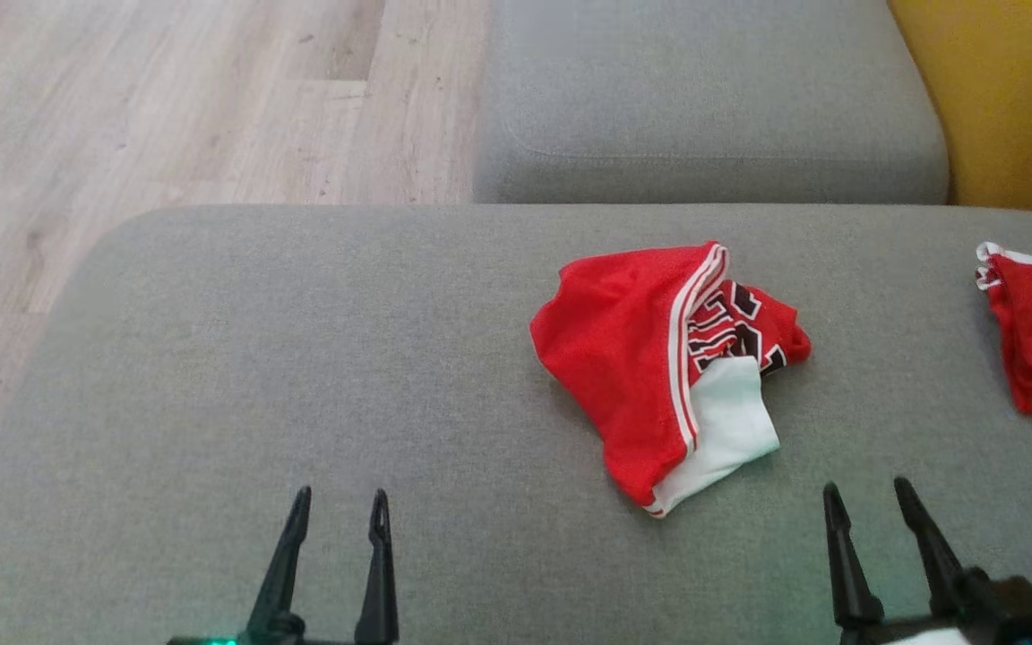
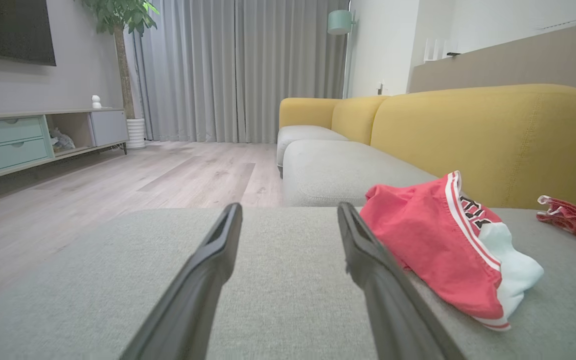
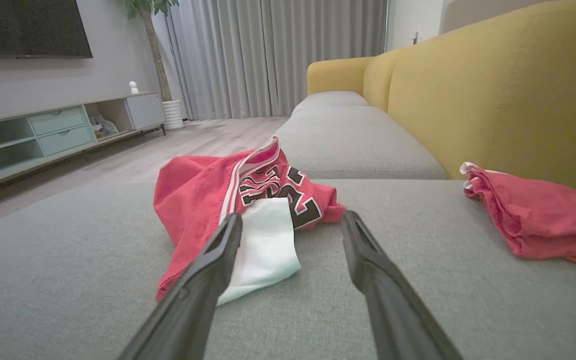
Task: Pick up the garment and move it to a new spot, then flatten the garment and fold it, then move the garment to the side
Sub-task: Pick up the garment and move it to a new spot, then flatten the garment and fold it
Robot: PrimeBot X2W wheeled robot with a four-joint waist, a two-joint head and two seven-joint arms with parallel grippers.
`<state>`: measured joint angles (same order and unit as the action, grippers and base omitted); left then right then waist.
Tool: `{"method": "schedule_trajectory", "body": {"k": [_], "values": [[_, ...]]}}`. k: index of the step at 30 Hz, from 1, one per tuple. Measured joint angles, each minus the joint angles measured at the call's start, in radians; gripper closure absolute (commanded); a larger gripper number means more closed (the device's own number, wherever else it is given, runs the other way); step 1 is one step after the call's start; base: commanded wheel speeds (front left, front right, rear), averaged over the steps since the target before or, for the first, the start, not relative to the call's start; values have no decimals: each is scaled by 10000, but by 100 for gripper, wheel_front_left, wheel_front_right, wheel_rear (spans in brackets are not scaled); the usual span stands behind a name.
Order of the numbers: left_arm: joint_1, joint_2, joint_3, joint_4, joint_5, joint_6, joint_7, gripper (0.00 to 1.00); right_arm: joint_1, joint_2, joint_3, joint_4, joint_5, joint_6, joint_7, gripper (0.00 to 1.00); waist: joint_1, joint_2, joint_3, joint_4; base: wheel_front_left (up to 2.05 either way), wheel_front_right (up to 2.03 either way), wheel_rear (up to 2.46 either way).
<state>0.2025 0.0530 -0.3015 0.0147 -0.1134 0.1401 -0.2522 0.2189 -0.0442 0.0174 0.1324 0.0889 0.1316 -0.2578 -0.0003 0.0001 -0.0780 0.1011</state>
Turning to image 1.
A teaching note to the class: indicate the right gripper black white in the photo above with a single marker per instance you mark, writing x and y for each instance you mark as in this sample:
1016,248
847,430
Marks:
1009,614

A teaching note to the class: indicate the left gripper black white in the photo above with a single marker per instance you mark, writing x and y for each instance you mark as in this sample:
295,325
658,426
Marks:
211,641

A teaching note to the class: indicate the red jersey with black print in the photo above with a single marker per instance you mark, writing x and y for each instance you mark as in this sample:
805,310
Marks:
623,358

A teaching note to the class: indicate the large grey sofa seat cushion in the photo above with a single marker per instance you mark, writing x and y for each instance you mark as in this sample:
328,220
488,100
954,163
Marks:
301,403

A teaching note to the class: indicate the yellow fabric surface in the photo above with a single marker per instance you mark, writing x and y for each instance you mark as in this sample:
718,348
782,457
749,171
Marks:
1009,90

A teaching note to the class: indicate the small grey sofa cushion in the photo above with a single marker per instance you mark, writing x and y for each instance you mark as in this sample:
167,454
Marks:
704,90

